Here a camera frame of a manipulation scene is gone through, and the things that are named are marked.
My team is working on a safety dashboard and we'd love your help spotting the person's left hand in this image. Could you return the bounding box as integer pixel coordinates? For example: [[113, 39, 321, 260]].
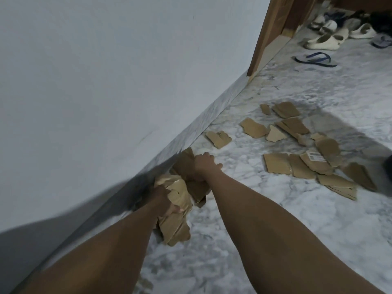
[[144, 183, 181, 218]]

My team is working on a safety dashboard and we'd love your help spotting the person's right hand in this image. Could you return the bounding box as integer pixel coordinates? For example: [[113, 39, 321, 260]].
[[193, 152, 223, 181]]

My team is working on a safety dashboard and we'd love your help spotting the torn brown paper piece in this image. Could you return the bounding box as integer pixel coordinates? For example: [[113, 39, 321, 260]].
[[153, 174, 194, 247], [170, 147, 212, 209]]

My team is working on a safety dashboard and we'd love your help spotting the scatter of brown paper pieces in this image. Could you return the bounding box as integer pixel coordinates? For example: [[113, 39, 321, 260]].
[[205, 101, 378, 201]]

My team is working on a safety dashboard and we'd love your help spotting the person's right forearm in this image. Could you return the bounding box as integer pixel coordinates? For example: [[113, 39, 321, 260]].
[[203, 169, 383, 294]]

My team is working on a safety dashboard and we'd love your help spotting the person's left forearm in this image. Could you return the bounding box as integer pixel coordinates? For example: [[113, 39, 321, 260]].
[[18, 208, 163, 294]]

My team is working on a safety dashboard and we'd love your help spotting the cream slide sandal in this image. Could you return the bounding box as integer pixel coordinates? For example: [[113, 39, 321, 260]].
[[333, 27, 350, 42], [349, 22, 377, 40], [305, 33, 339, 51], [319, 20, 338, 36], [309, 14, 326, 29]]

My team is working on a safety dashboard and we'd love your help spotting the grey flip-flop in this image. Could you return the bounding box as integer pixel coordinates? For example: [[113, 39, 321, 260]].
[[371, 35, 392, 49]]

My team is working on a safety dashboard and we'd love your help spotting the pile of black sandals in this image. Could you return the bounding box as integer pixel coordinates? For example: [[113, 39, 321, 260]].
[[324, 9, 392, 31]]

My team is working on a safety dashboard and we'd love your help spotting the blue strap flip-flop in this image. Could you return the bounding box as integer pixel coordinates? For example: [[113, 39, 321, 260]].
[[295, 51, 338, 68]]

